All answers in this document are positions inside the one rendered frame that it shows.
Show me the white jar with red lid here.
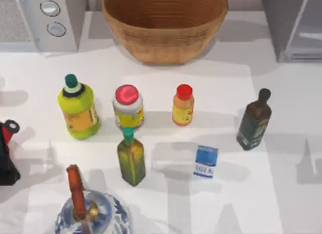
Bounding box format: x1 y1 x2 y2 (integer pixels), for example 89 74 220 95
112 84 145 134

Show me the black and red stapler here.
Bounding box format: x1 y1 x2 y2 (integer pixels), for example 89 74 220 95
0 119 21 186

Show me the orange bottle with red cap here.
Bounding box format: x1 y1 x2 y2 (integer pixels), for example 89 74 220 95
172 84 195 128

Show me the yellow-green bottle with teal cap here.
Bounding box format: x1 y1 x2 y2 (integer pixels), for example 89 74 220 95
58 73 101 140

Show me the blue and white teapot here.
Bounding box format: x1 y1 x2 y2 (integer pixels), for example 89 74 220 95
54 164 131 234

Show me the round microwave knob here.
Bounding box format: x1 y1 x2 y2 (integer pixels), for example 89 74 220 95
47 21 67 38
40 0 61 18

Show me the pale microwave oven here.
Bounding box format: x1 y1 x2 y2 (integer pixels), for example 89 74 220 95
0 0 88 53

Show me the green square bottle teal cap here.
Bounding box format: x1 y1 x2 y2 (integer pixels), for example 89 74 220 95
116 127 146 187

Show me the dark green glass bottle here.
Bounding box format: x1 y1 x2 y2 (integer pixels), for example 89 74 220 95
235 88 273 151

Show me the blue and white milk carton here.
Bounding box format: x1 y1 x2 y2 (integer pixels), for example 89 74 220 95
193 145 219 179

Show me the brown woven basket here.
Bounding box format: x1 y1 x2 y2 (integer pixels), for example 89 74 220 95
101 0 229 66

